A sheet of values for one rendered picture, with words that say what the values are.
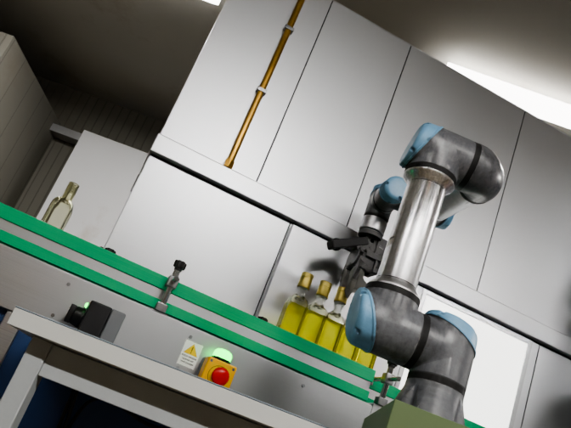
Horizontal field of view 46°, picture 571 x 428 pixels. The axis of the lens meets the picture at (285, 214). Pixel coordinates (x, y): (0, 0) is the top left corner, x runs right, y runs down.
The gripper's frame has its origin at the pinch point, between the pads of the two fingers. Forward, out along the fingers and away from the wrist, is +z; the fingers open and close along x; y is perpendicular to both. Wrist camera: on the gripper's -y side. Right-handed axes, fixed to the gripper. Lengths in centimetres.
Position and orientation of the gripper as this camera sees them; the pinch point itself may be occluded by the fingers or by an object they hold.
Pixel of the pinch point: (342, 293)
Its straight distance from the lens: 189.1
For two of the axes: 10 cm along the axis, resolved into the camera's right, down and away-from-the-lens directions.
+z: -3.4, 8.7, -3.5
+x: -3.4, 2.3, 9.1
